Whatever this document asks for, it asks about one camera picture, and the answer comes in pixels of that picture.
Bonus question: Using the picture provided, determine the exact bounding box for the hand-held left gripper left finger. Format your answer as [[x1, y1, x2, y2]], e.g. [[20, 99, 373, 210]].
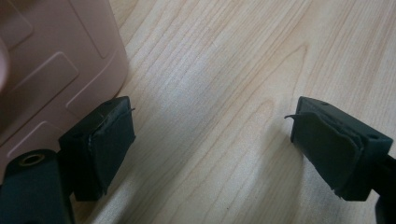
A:
[[58, 95, 137, 203]]

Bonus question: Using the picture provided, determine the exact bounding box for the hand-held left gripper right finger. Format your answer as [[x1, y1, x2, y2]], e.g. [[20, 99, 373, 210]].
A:
[[284, 95, 394, 202]]

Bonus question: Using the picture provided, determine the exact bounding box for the pink plastic bin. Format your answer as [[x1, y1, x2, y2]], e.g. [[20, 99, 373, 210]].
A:
[[0, 0, 131, 183]]

